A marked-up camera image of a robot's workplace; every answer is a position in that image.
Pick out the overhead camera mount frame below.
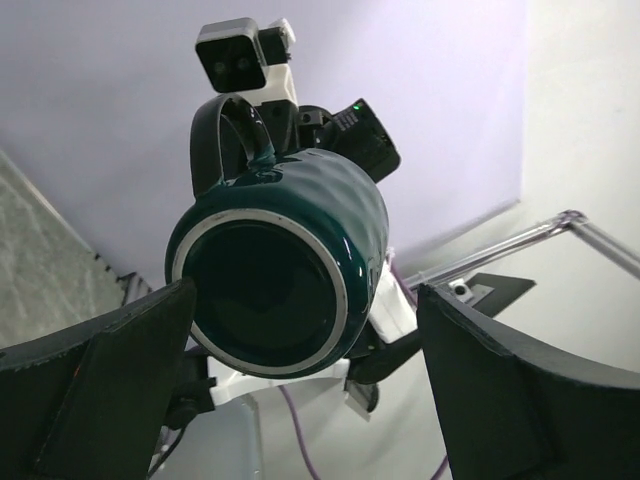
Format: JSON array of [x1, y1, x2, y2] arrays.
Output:
[[405, 210, 639, 317]]

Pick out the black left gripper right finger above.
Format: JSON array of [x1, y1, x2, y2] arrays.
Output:
[[417, 285, 639, 479]]

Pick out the dark green patterned mug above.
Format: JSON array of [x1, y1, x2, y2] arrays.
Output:
[[164, 95, 391, 380]]

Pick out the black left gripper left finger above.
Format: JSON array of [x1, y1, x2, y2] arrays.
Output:
[[1, 280, 196, 479]]

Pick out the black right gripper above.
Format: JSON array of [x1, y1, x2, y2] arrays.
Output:
[[256, 100, 333, 154]]

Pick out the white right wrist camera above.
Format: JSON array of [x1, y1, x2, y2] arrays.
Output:
[[195, 17, 298, 106]]

